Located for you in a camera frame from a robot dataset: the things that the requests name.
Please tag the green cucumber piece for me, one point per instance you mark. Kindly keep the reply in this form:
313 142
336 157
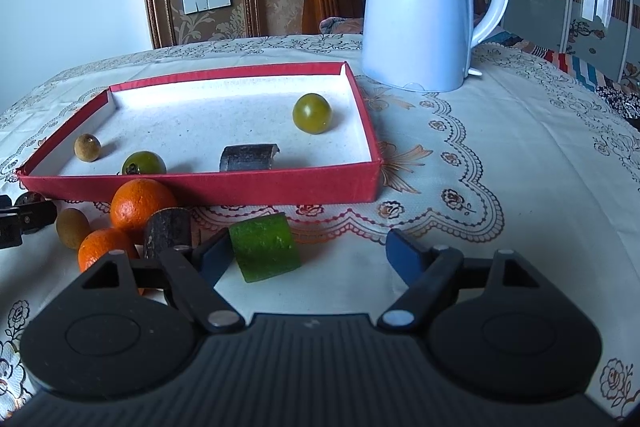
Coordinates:
262 247

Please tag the colourful striped quilt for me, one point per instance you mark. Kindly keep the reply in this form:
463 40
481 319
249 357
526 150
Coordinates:
580 69

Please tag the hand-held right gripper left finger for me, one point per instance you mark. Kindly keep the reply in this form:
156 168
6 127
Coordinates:
215 257

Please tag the light blue electric kettle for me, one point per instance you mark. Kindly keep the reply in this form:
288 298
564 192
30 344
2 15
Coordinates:
415 7

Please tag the green tomato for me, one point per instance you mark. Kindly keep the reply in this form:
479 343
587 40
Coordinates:
312 113
145 163

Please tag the dark brown white fruit piece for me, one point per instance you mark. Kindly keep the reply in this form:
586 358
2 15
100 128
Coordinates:
30 199

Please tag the large mandarin orange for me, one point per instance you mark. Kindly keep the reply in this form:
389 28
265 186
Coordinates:
140 207

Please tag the red shallow cardboard box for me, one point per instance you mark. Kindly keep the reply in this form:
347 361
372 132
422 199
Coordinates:
225 117

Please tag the dark patterned cloth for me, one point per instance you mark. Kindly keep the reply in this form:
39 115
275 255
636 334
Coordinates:
622 102

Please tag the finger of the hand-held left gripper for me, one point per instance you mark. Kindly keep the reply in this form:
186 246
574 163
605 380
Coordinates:
32 218

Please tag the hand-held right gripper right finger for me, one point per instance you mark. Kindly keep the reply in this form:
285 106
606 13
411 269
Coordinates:
407 254

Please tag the small mandarin orange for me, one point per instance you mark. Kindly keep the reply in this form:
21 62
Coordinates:
102 247

